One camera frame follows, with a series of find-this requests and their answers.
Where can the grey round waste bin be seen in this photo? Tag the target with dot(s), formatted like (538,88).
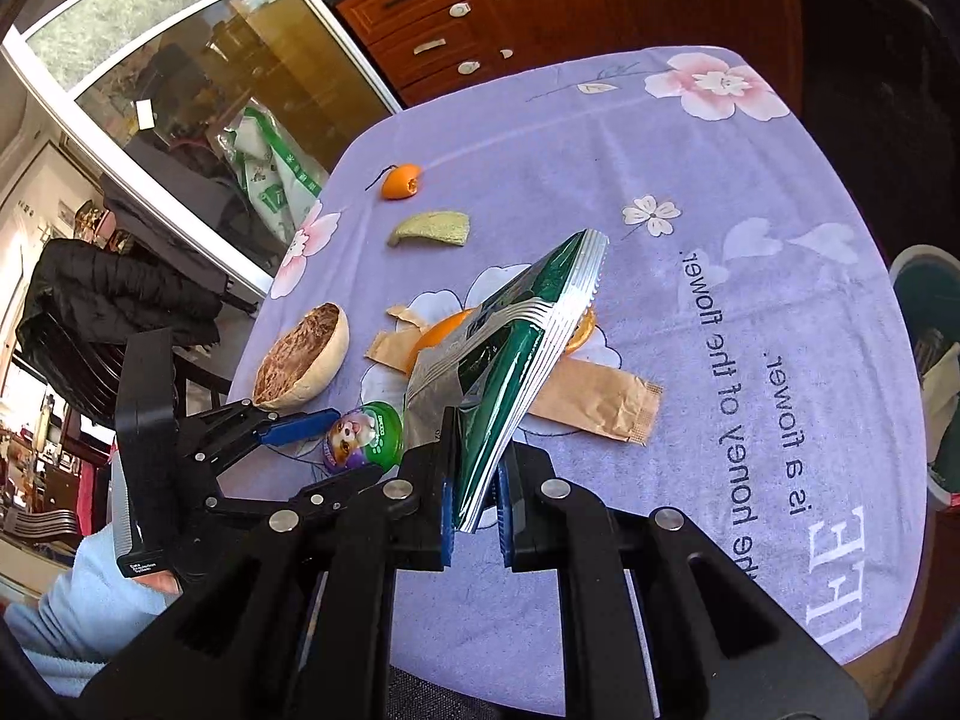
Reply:
(919,277)

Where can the green and white plastic bag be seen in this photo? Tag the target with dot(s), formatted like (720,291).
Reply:
(270,180)

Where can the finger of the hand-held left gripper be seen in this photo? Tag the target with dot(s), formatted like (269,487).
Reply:
(322,493)
(300,426)

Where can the black jacket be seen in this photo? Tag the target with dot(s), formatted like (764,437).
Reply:
(112,285)

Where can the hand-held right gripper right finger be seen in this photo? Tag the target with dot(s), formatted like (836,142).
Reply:
(504,525)

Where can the person's left forearm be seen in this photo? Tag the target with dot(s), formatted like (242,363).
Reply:
(75,600)

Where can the torn brown paper piece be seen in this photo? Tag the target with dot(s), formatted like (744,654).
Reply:
(405,317)

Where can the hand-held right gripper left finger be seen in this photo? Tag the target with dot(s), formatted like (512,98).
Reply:
(427,495)

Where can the black chair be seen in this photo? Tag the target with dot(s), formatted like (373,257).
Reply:
(75,382)

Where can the orange fruit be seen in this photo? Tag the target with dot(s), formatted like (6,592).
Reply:
(442,334)

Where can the purple floral tablecloth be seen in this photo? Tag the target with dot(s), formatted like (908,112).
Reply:
(525,127)

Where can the brown paper bag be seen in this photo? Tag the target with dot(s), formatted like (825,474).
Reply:
(600,397)

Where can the green fruit rind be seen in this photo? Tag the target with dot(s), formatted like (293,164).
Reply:
(431,231)

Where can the green foil snack packet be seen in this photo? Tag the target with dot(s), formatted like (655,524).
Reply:
(517,345)

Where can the glass sliding door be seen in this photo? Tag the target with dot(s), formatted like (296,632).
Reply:
(187,52)

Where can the small orange peel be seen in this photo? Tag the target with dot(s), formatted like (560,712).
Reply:
(401,181)

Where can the purple and green jelly cup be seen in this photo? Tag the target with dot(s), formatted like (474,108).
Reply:
(360,435)

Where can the brown coconut shell half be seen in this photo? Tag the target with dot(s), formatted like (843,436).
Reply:
(300,352)

